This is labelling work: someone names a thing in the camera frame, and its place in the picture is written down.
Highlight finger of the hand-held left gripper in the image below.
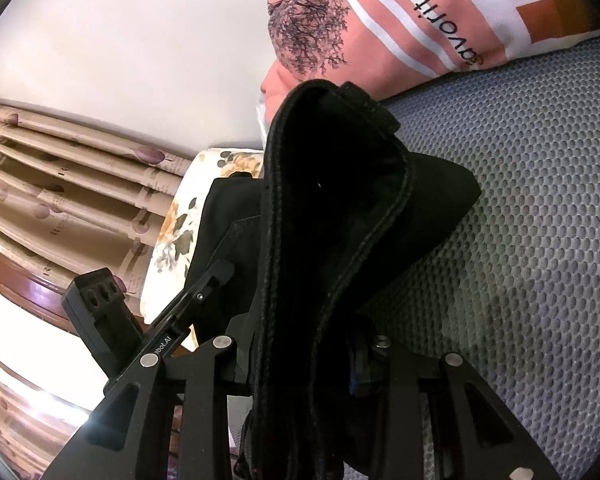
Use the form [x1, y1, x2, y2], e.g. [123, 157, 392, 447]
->
[179, 258, 237, 323]

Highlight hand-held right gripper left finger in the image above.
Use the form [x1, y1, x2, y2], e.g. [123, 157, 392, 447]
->
[42, 334, 253, 480]

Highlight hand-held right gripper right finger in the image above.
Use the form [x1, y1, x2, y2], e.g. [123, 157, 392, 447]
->
[349, 334, 563, 480]

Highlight black pants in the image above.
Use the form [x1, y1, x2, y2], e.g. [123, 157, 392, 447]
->
[185, 80, 483, 480]

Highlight white floral pillow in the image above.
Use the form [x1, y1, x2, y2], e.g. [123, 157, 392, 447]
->
[139, 147, 267, 352]

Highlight brown wooden board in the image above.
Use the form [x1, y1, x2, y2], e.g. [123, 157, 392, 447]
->
[0, 255, 148, 333]

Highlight beige printed curtain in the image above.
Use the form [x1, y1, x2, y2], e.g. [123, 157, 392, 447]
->
[0, 100, 194, 297]

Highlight grey mesh mat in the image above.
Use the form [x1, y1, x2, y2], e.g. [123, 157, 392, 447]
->
[340, 35, 600, 480]

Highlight pink plaid printed pillow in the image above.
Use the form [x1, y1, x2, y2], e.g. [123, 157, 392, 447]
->
[260, 0, 600, 111]

